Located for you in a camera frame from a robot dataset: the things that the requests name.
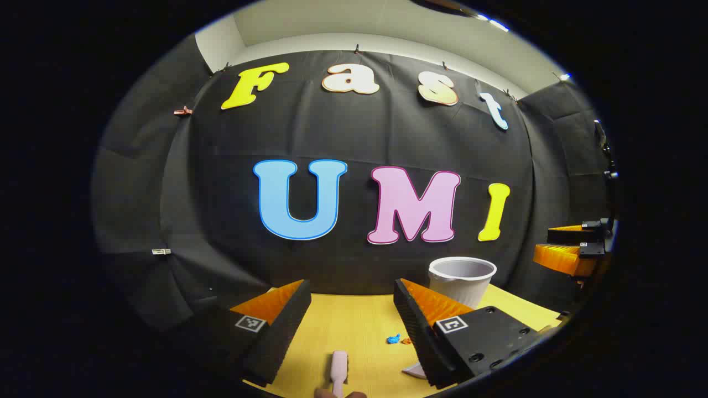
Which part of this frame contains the white ribbed garbage bin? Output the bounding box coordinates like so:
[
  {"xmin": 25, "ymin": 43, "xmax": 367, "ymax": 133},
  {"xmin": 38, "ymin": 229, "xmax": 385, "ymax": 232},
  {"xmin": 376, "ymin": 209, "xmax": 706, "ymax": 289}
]
[{"xmin": 428, "ymin": 256, "xmax": 497, "ymax": 309}]

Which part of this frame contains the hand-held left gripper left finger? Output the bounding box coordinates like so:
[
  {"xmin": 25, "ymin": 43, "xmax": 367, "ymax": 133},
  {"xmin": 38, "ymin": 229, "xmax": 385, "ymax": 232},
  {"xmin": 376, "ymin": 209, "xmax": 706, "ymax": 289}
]
[{"xmin": 194, "ymin": 279, "xmax": 313, "ymax": 387}]

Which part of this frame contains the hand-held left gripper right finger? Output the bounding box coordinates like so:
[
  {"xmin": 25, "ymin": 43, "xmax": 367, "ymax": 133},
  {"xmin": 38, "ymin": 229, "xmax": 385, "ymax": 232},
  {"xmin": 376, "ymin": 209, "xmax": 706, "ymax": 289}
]
[{"xmin": 393, "ymin": 278, "xmax": 554, "ymax": 390}]

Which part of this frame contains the wooden desktop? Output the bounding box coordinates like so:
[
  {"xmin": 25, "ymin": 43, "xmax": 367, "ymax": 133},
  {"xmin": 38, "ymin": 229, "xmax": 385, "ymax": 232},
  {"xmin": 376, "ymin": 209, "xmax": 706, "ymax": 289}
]
[{"xmin": 243, "ymin": 283, "xmax": 564, "ymax": 398}]

